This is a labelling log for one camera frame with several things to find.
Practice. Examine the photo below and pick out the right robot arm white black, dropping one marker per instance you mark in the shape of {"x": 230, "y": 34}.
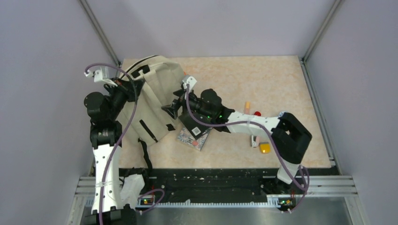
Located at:
{"x": 288, "y": 136}

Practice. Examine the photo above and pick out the yellow eraser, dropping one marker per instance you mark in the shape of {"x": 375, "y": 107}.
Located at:
{"x": 265, "y": 147}

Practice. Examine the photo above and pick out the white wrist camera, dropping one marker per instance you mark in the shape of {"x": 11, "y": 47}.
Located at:
{"x": 188, "y": 83}
{"x": 99, "y": 76}

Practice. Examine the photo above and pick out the aluminium frame rails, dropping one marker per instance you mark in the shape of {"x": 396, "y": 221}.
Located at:
{"x": 320, "y": 188}

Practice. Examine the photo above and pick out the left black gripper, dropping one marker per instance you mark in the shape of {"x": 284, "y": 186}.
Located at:
{"x": 127, "y": 87}

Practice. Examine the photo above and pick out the black notebook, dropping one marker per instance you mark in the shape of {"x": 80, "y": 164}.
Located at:
{"x": 194, "y": 128}

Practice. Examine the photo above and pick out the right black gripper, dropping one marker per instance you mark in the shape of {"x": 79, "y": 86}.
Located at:
{"x": 173, "y": 108}

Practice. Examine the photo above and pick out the floral patterned notebook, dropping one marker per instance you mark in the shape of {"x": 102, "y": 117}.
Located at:
{"x": 187, "y": 139}

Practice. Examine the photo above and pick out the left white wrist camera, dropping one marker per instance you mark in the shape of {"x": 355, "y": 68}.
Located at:
{"x": 99, "y": 76}

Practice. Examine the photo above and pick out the beige canvas backpack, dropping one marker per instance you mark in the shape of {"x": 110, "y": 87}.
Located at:
{"x": 161, "y": 77}

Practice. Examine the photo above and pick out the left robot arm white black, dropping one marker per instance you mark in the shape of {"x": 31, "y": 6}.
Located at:
{"x": 105, "y": 133}

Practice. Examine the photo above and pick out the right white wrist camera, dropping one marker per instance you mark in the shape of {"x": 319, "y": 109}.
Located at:
{"x": 188, "y": 83}

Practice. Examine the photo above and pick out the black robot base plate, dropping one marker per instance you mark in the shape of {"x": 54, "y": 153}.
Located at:
{"x": 212, "y": 185}

